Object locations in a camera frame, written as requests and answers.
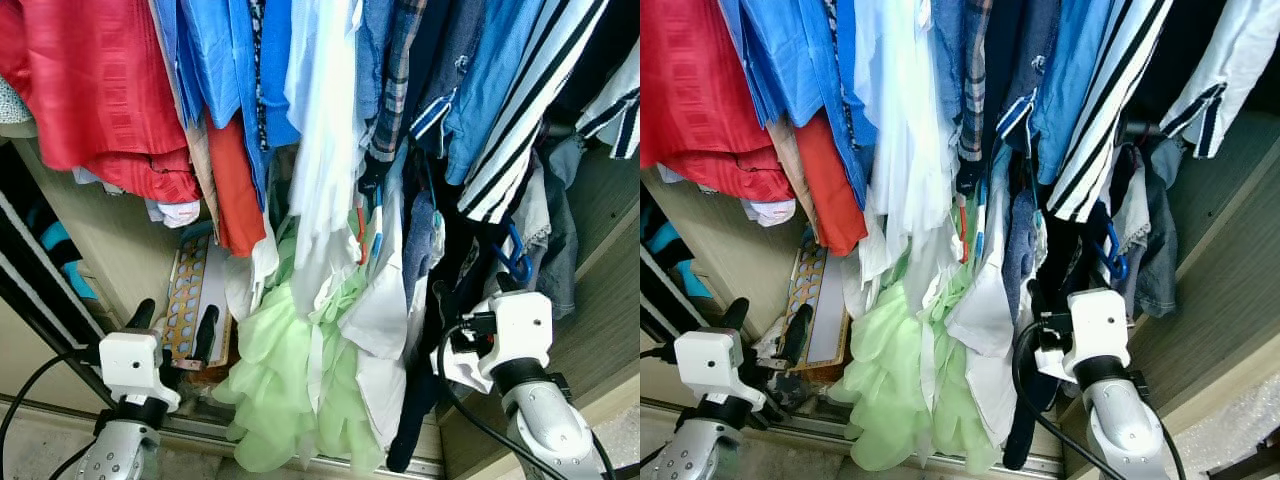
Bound white sheer garment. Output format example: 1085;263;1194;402
855;0;966;291
283;0;369;311

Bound grey garment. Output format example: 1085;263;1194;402
1130;135;1186;321
530;135;591;323

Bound white navy striped shirt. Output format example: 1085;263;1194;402
1047;0;1176;223
458;0;611;225

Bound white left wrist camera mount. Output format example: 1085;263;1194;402
673;330;769;411
98;330;183;413

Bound small white folded cloth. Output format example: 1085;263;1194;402
145;197;203;229
740;197;798;229

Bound plaid shirt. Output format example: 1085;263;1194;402
365;0;429;166
955;0;1001;166

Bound dark navy trousers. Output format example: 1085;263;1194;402
385;180;481;473
1000;180;1076;471

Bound teal and black item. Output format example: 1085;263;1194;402
640;215;706;301
30;205;101;303

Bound red shirt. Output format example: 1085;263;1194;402
0;0;204;204
640;0;798;204

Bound light green garment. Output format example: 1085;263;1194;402
830;235;1004;476
212;225;389;474

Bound plain white shirt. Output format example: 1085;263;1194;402
945;185;1031;451
338;185;433;453

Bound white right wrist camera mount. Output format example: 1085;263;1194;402
1035;288;1131;386
455;290;554;383

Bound white shirt navy trim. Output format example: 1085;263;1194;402
1160;0;1280;161
575;40;641;161

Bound bright blue shirt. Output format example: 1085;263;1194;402
150;0;304;211
718;0;881;211

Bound wooden wardrobe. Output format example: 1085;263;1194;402
0;130;641;480
640;110;1280;480

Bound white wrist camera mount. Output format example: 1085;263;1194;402
673;330;769;411
1035;288;1131;386
98;330;183;413
455;290;554;383

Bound navy shirt striped cuff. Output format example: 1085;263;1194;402
985;0;1061;143
405;0;486;143

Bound blue plastic hanger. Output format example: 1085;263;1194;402
498;218;536;288
1090;220;1131;288

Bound blue denim shirt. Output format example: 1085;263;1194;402
440;0;566;188
1030;0;1141;188

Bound orange garment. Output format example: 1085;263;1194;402
793;110;869;258
205;112;267;258

